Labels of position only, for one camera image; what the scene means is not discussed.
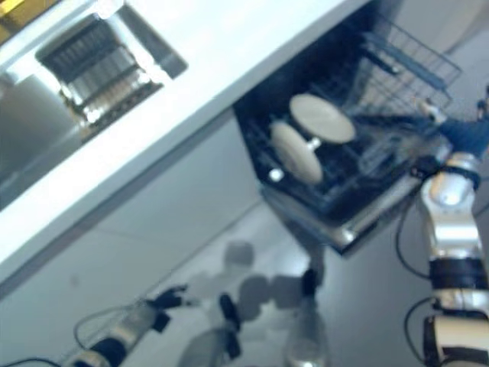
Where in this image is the stainless steel sink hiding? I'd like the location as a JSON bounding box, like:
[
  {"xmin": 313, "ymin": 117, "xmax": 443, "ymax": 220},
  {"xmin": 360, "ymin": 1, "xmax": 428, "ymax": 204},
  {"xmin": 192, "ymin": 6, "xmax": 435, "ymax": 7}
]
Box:
[{"xmin": 0, "ymin": 0, "xmax": 189, "ymax": 212}]

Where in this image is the wide white cabinet door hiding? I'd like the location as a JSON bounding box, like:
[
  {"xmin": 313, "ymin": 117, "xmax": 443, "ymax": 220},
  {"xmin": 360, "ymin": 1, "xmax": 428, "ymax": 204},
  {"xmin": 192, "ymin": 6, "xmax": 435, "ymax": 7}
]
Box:
[{"xmin": 0, "ymin": 224, "xmax": 231, "ymax": 346}]

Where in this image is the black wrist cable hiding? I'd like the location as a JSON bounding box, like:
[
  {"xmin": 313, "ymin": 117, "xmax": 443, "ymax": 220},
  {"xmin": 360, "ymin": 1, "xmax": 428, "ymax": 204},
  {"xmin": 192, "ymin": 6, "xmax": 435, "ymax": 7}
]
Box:
[
  {"xmin": 394, "ymin": 209, "xmax": 440, "ymax": 364},
  {"xmin": 0, "ymin": 304, "xmax": 147, "ymax": 367}
]

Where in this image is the robot right leg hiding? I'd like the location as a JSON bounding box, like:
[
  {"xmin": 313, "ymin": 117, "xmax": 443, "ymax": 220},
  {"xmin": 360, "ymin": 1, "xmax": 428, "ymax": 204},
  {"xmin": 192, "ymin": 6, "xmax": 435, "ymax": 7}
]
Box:
[{"xmin": 285, "ymin": 268, "xmax": 330, "ymax": 367}]

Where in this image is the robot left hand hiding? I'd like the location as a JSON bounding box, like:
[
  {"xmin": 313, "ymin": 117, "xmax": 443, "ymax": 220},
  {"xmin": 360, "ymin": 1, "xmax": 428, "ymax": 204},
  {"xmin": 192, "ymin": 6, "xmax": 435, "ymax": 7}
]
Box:
[{"xmin": 150, "ymin": 282, "xmax": 202, "ymax": 311}]

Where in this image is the cream ceramic plate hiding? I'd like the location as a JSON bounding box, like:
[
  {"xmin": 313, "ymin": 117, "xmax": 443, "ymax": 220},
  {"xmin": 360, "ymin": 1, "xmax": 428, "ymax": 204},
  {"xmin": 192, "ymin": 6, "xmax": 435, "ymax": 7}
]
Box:
[
  {"xmin": 269, "ymin": 122, "xmax": 325, "ymax": 185},
  {"xmin": 288, "ymin": 93, "xmax": 358, "ymax": 145}
]

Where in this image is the black sink dish rack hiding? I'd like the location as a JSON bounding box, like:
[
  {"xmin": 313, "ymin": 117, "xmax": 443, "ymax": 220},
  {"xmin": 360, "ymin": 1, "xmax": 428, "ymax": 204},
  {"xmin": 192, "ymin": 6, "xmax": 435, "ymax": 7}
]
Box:
[{"xmin": 34, "ymin": 16, "xmax": 166, "ymax": 128}]

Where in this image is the white cabinet door beside dishwasher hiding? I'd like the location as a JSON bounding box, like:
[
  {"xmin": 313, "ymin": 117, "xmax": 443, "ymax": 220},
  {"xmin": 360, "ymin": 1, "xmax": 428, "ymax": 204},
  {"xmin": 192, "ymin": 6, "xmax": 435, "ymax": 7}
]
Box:
[{"xmin": 90, "ymin": 109, "xmax": 265, "ymax": 235}]

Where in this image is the narrow white cabinet front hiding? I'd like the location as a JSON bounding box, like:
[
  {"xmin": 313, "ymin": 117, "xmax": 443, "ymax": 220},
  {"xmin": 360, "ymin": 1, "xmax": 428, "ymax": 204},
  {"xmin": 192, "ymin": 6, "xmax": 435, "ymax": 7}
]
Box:
[{"xmin": 392, "ymin": 0, "xmax": 489, "ymax": 55}]

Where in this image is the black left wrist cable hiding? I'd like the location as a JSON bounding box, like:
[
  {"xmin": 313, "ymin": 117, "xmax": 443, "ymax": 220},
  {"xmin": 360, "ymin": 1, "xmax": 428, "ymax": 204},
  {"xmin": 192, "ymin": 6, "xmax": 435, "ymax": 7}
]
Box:
[{"xmin": 0, "ymin": 304, "xmax": 147, "ymax": 367}]

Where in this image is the dishwasher wire basket rack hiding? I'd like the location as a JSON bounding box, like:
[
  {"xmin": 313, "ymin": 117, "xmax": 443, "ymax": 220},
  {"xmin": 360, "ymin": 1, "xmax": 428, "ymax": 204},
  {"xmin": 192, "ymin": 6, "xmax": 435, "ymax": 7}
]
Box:
[{"xmin": 350, "ymin": 18, "xmax": 464, "ymax": 116}]

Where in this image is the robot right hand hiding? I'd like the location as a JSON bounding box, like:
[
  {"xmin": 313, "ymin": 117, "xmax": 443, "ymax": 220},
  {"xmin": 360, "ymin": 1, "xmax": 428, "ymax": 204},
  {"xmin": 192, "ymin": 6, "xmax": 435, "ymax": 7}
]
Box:
[{"xmin": 419, "ymin": 97, "xmax": 489, "ymax": 157}]

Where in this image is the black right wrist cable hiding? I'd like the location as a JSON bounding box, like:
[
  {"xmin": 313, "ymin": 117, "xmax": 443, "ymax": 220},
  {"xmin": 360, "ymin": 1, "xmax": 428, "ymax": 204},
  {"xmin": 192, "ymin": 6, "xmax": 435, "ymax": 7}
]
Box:
[{"xmin": 394, "ymin": 209, "xmax": 440, "ymax": 364}]

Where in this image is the built-in dishwasher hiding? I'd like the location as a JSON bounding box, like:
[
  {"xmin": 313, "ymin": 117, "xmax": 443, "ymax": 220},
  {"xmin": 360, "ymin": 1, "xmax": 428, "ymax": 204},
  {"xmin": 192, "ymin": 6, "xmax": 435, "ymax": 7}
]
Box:
[{"xmin": 232, "ymin": 14, "xmax": 466, "ymax": 258}]

